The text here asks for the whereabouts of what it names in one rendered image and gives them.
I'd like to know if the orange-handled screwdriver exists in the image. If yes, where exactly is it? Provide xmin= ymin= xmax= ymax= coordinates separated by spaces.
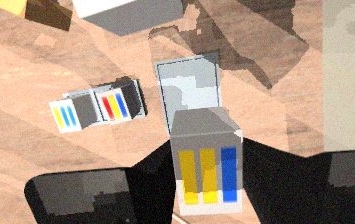
xmin=172 ymin=213 xmax=187 ymax=224

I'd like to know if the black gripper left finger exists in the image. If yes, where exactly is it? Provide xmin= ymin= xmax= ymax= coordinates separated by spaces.
xmin=24 ymin=139 xmax=176 ymax=224

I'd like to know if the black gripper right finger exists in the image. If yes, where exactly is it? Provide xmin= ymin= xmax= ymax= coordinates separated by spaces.
xmin=243 ymin=137 xmax=355 ymax=224

